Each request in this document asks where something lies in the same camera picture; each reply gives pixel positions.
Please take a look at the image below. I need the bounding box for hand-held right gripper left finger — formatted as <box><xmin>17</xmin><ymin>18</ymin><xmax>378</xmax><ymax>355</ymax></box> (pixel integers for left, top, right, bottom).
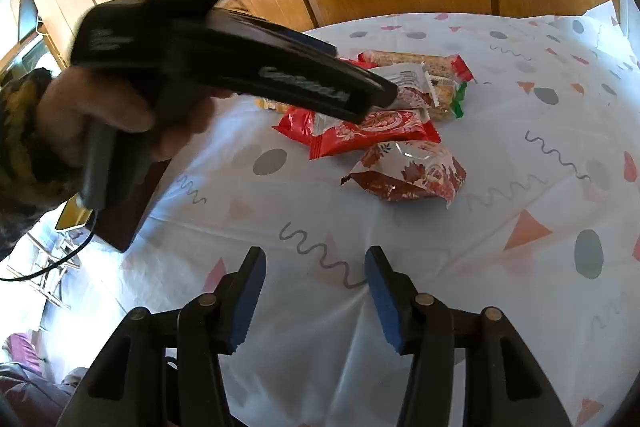
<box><xmin>55</xmin><ymin>246</ymin><xmax>267</xmax><ymax>427</ymax></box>

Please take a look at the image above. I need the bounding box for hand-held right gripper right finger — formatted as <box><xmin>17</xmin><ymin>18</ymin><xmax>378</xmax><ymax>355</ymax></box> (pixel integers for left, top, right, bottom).
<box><xmin>364</xmin><ymin>245</ymin><xmax>573</xmax><ymax>427</ymax></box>

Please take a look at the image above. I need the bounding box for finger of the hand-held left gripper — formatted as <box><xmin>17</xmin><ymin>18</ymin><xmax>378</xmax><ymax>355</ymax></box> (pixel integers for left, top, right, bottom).
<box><xmin>209</xmin><ymin>52</ymin><xmax>399</xmax><ymax>126</ymax></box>
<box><xmin>214</xmin><ymin>8</ymin><xmax>342</xmax><ymax>58</ymax></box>

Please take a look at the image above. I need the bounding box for yellow black snack packet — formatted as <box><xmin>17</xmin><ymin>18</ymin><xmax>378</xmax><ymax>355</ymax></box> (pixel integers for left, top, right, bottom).
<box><xmin>254</xmin><ymin>98</ymin><xmax>292</xmax><ymax>114</ymax></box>

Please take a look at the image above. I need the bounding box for white red snack packet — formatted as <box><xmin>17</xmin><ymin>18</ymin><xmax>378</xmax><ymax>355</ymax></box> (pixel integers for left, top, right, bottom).
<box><xmin>372</xmin><ymin>63</ymin><xmax>439</xmax><ymax>112</ymax></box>

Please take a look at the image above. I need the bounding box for red ended grain bar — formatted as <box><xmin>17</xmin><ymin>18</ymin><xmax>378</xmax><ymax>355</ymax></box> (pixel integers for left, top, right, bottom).
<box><xmin>357</xmin><ymin>49</ymin><xmax>474</xmax><ymax>84</ymax></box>

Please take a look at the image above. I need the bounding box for orange snack packet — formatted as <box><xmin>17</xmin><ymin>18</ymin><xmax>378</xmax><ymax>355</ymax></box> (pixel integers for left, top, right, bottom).
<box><xmin>429</xmin><ymin>79</ymin><xmax>469</xmax><ymax>121</ymax></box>

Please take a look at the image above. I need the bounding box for person's left forearm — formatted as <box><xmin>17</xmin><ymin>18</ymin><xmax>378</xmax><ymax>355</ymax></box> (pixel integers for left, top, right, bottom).
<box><xmin>0</xmin><ymin>69</ymin><xmax>81</xmax><ymax>253</ymax></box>

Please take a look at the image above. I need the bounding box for person's left hand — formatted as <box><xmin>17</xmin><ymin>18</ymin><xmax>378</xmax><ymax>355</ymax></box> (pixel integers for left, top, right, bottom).
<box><xmin>40</xmin><ymin>69</ymin><xmax>234</xmax><ymax>168</ymax></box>

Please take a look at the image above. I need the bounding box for window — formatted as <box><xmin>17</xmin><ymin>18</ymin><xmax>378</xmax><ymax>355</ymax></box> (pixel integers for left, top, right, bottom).
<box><xmin>0</xmin><ymin>0</ymin><xmax>56</xmax><ymax>78</ymax></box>

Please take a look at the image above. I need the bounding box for white patterned tablecloth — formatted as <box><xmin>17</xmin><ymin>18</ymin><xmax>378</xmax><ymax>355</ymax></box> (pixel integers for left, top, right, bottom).
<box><xmin>115</xmin><ymin>1</ymin><xmax>640</xmax><ymax>427</ymax></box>

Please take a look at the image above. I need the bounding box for metal rack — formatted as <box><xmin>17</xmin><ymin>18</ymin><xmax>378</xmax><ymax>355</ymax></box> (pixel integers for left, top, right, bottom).
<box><xmin>15</xmin><ymin>227</ymin><xmax>82</xmax><ymax>314</ymax></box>

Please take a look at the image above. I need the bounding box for grey cloth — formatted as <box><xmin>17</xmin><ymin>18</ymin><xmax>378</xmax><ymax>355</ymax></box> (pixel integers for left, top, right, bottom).
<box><xmin>0</xmin><ymin>359</ymin><xmax>93</xmax><ymax>427</ymax></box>

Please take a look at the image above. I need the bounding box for purple cloth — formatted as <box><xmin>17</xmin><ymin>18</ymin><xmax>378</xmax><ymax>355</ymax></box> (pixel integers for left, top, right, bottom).
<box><xmin>0</xmin><ymin>332</ymin><xmax>51</xmax><ymax>374</ymax></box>

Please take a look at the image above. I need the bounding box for black cable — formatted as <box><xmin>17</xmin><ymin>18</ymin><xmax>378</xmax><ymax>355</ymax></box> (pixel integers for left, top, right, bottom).
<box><xmin>0</xmin><ymin>206</ymin><xmax>98</xmax><ymax>283</ymax></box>

